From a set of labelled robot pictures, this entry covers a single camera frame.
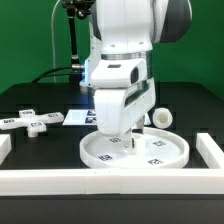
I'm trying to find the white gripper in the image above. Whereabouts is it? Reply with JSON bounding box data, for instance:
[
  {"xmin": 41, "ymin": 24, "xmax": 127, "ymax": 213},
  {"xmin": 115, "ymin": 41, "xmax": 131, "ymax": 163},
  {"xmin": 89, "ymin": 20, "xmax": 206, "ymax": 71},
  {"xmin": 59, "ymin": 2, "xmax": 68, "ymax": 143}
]
[{"xmin": 94, "ymin": 78, "xmax": 156, "ymax": 149}]

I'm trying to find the white round table top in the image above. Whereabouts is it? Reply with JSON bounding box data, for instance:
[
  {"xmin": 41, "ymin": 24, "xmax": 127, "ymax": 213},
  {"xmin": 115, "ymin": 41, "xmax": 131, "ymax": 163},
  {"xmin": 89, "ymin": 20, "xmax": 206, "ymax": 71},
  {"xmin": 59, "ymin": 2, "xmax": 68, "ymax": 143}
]
[{"xmin": 80, "ymin": 127, "xmax": 190, "ymax": 169}]

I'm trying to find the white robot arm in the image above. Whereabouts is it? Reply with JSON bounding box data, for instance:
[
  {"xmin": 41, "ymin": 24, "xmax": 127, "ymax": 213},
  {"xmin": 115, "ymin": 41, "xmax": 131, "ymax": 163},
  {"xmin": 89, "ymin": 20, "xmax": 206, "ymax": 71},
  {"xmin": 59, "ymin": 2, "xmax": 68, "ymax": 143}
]
[{"xmin": 85, "ymin": 0, "xmax": 192, "ymax": 148}]

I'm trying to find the white marker sheet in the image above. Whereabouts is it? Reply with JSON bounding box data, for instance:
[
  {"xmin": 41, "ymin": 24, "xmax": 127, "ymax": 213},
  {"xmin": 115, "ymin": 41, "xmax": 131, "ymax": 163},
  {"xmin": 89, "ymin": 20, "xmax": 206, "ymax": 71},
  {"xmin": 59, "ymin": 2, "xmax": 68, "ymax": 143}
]
[{"xmin": 62, "ymin": 108, "xmax": 152, "ymax": 127}]

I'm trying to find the white cross-shaped table base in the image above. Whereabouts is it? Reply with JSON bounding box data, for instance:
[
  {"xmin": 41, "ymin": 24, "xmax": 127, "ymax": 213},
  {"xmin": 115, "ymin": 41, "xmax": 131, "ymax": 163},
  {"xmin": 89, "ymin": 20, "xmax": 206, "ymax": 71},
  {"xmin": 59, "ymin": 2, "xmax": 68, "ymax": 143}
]
[{"xmin": 0, "ymin": 109, "xmax": 64, "ymax": 138}]

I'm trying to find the white U-shaped fence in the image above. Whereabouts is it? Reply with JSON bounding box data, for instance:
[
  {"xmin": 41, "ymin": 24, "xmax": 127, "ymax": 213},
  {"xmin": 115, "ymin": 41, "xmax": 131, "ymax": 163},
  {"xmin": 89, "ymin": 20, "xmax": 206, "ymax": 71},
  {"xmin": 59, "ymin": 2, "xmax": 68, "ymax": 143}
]
[{"xmin": 0, "ymin": 133, "xmax": 224, "ymax": 196}]

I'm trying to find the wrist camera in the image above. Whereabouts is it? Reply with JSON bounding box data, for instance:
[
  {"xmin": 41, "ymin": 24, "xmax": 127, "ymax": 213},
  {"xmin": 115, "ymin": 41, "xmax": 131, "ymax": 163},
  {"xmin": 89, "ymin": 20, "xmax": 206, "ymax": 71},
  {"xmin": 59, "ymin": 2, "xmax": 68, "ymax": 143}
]
[{"xmin": 91, "ymin": 58, "xmax": 147, "ymax": 88}]

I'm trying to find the black cable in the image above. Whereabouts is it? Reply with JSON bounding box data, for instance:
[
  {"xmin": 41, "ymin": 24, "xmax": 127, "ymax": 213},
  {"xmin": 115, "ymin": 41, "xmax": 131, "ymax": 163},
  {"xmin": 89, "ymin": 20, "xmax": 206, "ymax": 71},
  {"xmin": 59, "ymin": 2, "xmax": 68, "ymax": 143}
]
[{"xmin": 31, "ymin": 65, "xmax": 75, "ymax": 84}]

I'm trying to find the grey thin cable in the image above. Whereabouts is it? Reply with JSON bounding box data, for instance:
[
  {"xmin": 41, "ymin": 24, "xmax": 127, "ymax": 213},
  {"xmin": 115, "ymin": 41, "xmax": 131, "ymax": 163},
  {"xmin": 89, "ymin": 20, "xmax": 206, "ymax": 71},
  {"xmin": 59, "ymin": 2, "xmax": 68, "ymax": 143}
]
[{"xmin": 50, "ymin": 0, "xmax": 64, "ymax": 84}]

